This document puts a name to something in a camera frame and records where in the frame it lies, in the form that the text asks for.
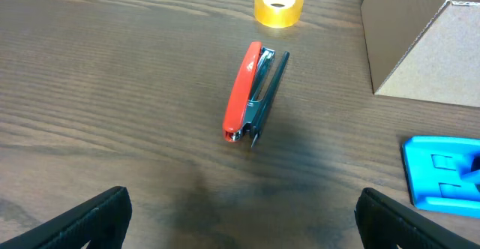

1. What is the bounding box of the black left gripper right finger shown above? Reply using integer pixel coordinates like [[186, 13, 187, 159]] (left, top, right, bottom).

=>
[[355, 187, 479, 249]]

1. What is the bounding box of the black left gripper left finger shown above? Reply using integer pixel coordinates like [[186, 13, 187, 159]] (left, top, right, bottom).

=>
[[1, 186, 132, 249]]

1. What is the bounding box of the blue plastic tape dispenser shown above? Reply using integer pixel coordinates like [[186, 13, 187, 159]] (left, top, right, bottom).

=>
[[402, 136, 479, 218]]

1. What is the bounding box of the brown cardboard box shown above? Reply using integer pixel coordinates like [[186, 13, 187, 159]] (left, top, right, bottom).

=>
[[361, 0, 479, 107]]

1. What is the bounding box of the red and black stapler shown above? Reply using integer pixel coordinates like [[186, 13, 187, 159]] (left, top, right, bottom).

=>
[[222, 41, 290, 146]]

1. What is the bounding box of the yellow adhesive tape roll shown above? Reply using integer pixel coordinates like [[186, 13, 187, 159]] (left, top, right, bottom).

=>
[[253, 0, 304, 29]]

